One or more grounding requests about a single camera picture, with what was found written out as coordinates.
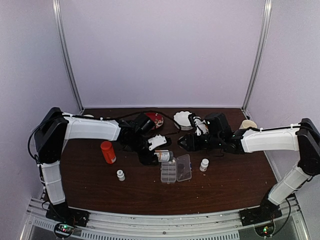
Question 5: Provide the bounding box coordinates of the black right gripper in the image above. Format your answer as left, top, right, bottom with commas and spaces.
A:
178, 132, 223, 152

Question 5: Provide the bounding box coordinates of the grey cap pill bottle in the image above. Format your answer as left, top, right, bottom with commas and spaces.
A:
154, 150, 174, 163

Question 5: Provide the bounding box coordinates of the clear plastic pill organizer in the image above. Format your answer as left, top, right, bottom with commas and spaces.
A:
160, 154, 192, 184

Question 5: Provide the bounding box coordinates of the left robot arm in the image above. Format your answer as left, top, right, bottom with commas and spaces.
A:
28, 107, 172, 222

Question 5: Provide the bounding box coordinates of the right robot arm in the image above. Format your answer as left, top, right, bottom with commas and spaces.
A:
177, 113, 320, 221

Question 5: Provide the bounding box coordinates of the orange pill bottle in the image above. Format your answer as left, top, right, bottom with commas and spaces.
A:
100, 141, 117, 164

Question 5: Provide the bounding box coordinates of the cream ribbed mug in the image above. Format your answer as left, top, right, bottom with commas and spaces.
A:
239, 119, 258, 130

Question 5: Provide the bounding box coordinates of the small white pill bottle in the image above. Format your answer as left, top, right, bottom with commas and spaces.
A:
199, 158, 209, 172

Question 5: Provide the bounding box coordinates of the red floral plate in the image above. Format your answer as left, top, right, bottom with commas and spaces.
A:
145, 112, 164, 130

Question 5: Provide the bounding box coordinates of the small white dropper bottle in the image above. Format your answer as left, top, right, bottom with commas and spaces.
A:
116, 169, 126, 182

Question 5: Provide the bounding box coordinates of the white scalloped bowl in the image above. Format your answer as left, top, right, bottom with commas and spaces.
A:
173, 111, 194, 131

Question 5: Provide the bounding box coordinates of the white ceramic bowl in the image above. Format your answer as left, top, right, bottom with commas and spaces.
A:
82, 114, 94, 118

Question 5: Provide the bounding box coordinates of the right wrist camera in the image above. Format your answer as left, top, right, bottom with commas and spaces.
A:
188, 113, 209, 136

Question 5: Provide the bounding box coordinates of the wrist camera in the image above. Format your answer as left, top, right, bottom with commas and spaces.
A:
147, 135, 167, 151
188, 113, 209, 136

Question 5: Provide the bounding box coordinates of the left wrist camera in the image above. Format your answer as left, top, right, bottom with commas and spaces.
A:
147, 135, 167, 151

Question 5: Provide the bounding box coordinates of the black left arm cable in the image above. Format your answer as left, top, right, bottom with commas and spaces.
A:
104, 111, 182, 137

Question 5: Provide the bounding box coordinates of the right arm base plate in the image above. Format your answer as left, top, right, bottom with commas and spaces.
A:
239, 205, 283, 226

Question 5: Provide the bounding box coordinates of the aluminium front rail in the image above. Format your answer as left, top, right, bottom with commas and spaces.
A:
19, 197, 311, 240

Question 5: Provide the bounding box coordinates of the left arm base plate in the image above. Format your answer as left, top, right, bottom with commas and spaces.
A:
45, 202, 90, 227

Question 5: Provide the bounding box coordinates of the right aluminium frame post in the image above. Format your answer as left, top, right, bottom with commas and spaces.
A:
241, 0, 273, 112

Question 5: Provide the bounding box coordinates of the aluminium frame post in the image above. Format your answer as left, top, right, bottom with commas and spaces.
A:
52, 0, 84, 112
241, 0, 273, 112

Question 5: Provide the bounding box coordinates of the left aluminium frame post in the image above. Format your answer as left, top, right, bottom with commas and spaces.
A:
52, 0, 84, 112

